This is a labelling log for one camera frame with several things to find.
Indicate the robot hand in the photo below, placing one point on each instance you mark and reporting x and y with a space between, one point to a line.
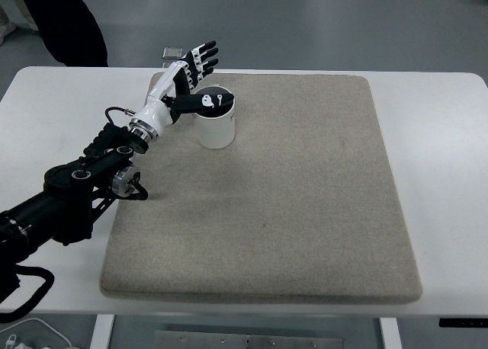
158 111

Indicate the white cup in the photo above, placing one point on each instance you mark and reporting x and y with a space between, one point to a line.
215 132

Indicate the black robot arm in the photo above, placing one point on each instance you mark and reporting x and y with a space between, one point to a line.
68 196

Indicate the small grey floor box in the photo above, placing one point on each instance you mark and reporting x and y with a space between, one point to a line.
171 53

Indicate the person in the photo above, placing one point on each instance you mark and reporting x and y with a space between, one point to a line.
68 21

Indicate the beige felt mat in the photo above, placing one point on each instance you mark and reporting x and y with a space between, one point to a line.
267 231

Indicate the white table leg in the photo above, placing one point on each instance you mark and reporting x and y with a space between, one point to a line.
102 332
389 333

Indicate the grey metal plate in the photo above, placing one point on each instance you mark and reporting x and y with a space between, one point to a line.
248 340

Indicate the black table control panel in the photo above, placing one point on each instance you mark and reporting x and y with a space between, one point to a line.
463 322

